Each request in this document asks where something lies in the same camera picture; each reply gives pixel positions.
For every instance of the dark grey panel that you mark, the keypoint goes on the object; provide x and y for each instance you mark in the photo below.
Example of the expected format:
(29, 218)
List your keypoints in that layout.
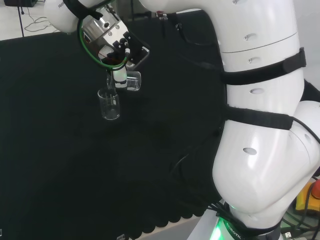
(140, 18)

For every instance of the black bench cloth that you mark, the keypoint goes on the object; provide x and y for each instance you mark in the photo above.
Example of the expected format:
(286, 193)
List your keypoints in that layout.
(50, 137)

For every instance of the black case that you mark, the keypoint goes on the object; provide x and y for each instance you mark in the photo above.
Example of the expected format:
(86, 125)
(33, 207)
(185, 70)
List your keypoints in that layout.
(20, 3)

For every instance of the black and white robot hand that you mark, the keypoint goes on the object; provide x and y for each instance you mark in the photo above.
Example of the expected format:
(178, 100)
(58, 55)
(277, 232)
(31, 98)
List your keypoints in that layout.
(120, 77)

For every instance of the yellow stop button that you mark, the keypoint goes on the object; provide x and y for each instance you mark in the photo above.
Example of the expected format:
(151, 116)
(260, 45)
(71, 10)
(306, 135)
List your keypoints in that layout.
(303, 197)

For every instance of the black tripod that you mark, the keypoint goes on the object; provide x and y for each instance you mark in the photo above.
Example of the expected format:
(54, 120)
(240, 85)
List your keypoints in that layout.
(22, 20)

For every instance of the clear glass beaker with graduations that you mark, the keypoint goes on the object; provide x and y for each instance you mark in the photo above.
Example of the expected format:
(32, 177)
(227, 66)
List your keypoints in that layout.
(133, 83)

